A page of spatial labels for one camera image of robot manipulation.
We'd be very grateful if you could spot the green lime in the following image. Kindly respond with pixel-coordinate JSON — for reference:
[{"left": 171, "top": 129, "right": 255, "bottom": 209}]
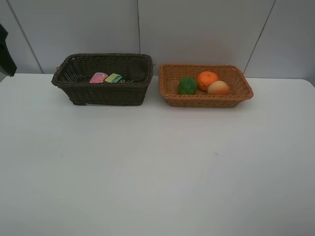
[{"left": 178, "top": 77, "right": 197, "bottom": 95}]

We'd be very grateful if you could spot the translucent purple plastic cup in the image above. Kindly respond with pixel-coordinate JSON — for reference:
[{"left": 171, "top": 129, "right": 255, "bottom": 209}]
[{"left": 128, "top": 58, "right": 147, "bottom": 83}]

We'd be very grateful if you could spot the dark green pump bottle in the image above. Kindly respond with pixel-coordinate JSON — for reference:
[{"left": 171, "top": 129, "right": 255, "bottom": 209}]
[{"left": 103, "top": 73, "right": 134, "bottom": 84}]

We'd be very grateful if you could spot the orange mandarin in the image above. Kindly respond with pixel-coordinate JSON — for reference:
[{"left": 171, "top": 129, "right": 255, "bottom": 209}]
[{"left": 196, "top": 71, "right": 219, "bottom": 92}]

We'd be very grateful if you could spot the red yellow peach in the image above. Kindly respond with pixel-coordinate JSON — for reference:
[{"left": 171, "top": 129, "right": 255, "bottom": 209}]
[{"left": 207, "top": 81, "right": 230, "bottom": 96}]

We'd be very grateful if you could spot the pink lotion tube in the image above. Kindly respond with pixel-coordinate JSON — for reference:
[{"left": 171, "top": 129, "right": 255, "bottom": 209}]
[{"left": 90, "top": 72, "right": 108, "bottom": 84}]

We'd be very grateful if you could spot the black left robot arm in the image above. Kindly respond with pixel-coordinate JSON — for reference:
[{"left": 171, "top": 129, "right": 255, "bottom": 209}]
[{"left": 0, "top": 25, "right": 17, "bottom": 77}]

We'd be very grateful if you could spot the light orange wicker basket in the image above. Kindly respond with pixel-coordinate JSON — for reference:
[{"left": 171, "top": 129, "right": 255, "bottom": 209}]
[{"left": 158, "top": 63, "right": 253, "bottom": 108}]

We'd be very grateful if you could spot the dark brown wicker basket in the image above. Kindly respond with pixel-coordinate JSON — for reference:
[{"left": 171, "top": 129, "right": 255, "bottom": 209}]
[{"left": 52, "top": 53, "right": 154, "bottom": 106}]

